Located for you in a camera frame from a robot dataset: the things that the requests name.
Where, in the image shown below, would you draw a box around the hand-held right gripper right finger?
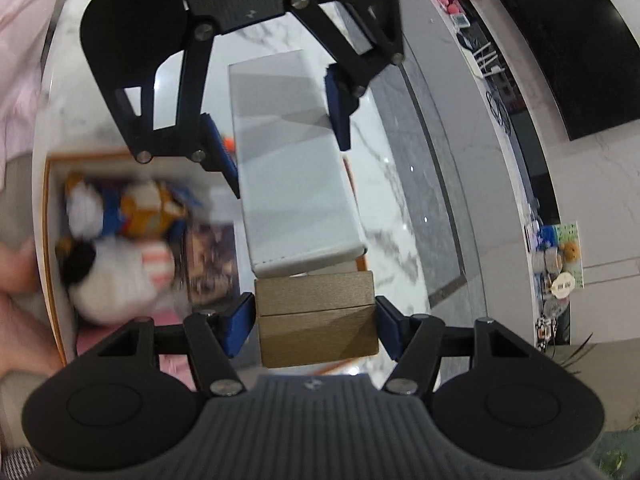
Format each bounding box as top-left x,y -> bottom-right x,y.
375,296 -> 548,397

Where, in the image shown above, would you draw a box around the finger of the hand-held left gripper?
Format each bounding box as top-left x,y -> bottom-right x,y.
107,20 -> 242,200
284,0 -> 406,152

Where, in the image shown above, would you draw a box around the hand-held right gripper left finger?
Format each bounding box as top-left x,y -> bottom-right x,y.
75,291 -> 257,398

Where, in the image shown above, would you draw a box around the brown cardboard box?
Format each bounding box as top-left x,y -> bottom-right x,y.
254,270 -> 380,368

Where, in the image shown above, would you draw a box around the white rectangular box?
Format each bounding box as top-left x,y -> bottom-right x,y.
227,49 -> 368,278

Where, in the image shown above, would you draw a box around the orange white plush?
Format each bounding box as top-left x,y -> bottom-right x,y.
120,180 -> 193,238

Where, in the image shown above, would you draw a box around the black white plush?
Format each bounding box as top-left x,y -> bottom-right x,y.
55,237 -> 176,326

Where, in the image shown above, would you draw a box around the white blue duck plush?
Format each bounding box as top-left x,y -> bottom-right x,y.
62,172 -> 123,238

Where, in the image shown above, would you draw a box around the orange storage box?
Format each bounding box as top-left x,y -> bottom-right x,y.
42,150 -> 371,378

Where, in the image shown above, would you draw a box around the pink cloth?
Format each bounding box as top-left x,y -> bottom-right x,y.
75,305 -> 198,391

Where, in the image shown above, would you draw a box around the clear acrylic holders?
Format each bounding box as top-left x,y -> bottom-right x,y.
467,40 -> 506,78

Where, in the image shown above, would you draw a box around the small cluttered trinkets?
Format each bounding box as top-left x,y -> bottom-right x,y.
535,305 -> 571,346

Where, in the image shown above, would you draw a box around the long white counter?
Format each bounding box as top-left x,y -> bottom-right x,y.
395,0 -> 586,351

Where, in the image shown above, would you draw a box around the round white sign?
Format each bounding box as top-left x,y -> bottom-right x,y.
550,274 -> 576,301

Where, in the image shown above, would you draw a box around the green printed card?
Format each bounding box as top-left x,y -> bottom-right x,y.
555,221 -> 586,291

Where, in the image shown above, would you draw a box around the person's bare leg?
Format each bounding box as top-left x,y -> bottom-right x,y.
0,245 -> 66,376

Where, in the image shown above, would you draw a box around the pink garment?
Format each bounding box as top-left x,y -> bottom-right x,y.
0,0 -> 56,161

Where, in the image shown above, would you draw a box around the black television screen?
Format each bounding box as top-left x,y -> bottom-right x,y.
479,0 -> 640,142

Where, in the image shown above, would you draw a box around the checkered cloth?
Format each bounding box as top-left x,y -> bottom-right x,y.
0,445 -> 41,480

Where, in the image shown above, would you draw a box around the dark cables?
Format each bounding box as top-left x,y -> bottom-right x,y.
487,87 -> 513,133

